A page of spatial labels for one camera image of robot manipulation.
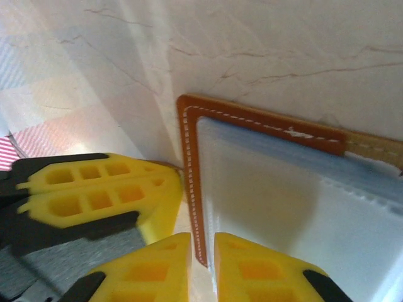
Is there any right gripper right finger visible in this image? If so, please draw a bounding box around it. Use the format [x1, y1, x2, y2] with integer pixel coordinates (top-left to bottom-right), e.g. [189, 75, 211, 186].
[213, 232, 353, 302]

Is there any brown leather card holder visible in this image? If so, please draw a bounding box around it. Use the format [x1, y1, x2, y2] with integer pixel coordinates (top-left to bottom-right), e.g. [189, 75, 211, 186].
[175, 93, 403, 302]

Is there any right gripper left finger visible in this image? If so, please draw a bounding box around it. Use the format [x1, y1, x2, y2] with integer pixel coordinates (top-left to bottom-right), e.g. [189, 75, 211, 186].
[59, 232, 192, 302]

